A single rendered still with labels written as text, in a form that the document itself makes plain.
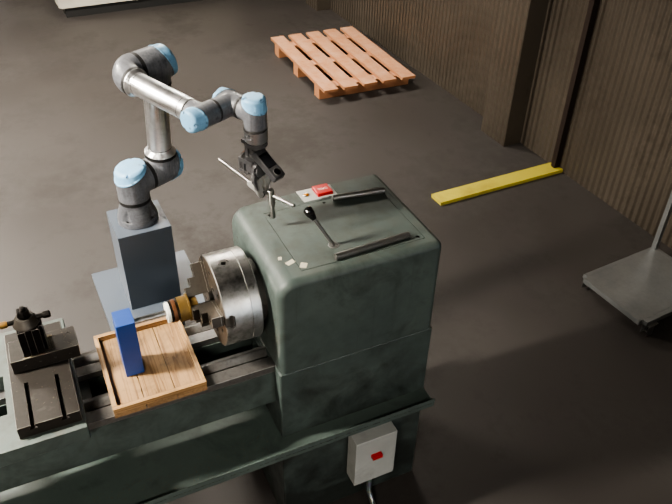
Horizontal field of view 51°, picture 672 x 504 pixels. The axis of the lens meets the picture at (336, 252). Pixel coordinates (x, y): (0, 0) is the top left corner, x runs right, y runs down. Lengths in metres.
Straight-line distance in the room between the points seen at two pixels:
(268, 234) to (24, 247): 2.59
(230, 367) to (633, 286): 2.58
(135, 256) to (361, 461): 1.17
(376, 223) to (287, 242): 0.32
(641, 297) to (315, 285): 2.46
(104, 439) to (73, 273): 2.09
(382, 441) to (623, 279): 2.04
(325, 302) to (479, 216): 2.66
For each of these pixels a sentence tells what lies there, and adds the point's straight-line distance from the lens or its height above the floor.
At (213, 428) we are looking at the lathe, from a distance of 2.74.
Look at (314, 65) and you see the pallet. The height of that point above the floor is 0.09.
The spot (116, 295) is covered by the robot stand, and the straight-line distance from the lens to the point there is 3.02.
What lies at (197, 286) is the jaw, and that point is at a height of 1.14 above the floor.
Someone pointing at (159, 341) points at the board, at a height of 0.89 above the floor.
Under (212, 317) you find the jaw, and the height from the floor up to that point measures 1.12.
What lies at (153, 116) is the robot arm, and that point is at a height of 1.50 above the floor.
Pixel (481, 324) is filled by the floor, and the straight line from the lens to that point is 3.99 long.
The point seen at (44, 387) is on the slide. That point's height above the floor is 0.97.
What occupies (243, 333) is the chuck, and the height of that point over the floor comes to 1.04.
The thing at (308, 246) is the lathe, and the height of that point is 1.26.
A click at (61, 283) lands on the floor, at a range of 4.39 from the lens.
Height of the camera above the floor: 2.66
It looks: 37 degrees down
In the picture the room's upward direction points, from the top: 2 degrees clockwise
